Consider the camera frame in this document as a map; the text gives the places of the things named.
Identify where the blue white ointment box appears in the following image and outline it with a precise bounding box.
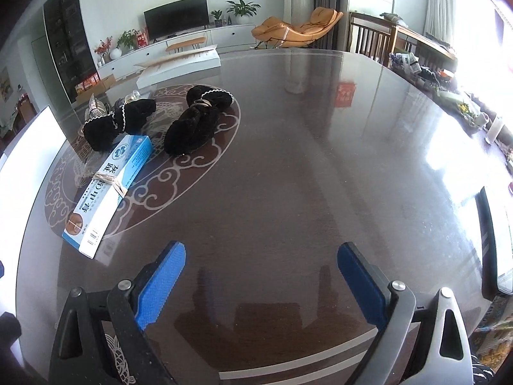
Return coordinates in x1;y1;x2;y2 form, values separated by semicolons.
62;135;153;259

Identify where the black velvet pouch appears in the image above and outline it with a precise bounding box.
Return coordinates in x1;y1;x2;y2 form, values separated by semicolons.
164;85;234;157

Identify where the black velvet scrunchie with trim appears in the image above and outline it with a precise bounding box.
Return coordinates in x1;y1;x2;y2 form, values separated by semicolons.
83;98;156;152

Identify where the rhinestone bow hair clip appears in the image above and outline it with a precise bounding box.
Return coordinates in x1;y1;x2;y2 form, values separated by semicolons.
84;94;110;123

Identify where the phone case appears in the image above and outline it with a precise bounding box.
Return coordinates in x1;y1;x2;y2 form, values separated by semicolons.
114;90;141;109

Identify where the large white cardboard box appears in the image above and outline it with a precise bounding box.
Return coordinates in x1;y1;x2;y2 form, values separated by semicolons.
0;104;69;370

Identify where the brown cardboard carton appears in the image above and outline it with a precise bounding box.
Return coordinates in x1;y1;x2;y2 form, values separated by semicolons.
76;75;116;105

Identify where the red flower vase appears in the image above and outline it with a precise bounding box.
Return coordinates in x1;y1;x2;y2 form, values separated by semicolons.
95;37;113;65

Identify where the green potted plant left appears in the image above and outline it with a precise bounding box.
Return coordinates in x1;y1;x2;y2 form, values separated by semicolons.
116;29;138;51

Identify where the green potted plant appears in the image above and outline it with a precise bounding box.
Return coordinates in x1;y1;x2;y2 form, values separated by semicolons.
116;29;138;51
227;0;261;24

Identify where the small wooden bench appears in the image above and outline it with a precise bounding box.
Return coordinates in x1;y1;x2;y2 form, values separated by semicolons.
165;37;207;53

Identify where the dark wooden chair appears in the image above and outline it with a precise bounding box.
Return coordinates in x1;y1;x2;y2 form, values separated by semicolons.
346;11;398;67

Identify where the black glass display cabinet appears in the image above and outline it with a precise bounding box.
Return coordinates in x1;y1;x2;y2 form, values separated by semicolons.
43;0;97;103

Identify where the black flat screen television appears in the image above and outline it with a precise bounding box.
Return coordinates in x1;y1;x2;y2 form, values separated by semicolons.
143;0;210;41

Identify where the white tv cabinet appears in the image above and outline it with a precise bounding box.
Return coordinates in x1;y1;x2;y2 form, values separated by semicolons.
97;23;257;80

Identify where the orange rocking lounge chair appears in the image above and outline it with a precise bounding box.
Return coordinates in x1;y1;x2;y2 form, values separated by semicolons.
251;7;343;49

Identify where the green potted plant right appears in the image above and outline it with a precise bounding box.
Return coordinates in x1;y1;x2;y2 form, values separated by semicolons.
227;0;261;24

